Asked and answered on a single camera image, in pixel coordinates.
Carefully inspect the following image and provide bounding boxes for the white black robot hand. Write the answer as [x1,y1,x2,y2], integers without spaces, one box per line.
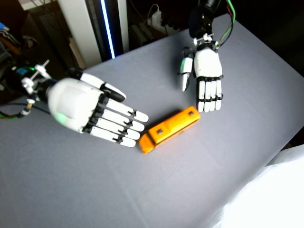
[47,72,150,148]
[178,46,225,113]

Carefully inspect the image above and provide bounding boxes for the yellow toy bus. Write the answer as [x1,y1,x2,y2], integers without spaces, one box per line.
[138,106,201,155]

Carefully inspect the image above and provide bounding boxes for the white power strip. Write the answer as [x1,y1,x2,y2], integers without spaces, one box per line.
[146,9,179,36]

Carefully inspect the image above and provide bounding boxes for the white column with blue light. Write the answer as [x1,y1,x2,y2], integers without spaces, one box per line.
[58,0,130,70]

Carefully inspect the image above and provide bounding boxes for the grey table cloth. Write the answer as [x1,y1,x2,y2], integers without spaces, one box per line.
[0,13,304,228]

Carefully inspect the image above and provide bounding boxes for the blue striped cloth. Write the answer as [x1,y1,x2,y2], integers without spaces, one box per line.
[0,21,22,48]

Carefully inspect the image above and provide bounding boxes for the bright white board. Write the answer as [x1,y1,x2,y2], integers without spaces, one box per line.
[213,144,304,228]

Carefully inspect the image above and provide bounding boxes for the green cable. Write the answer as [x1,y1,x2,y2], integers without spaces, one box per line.
[215,0,237,52]

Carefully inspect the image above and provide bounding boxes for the black cable with brass plug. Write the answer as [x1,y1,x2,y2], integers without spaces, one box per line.
[0,99,52,121]

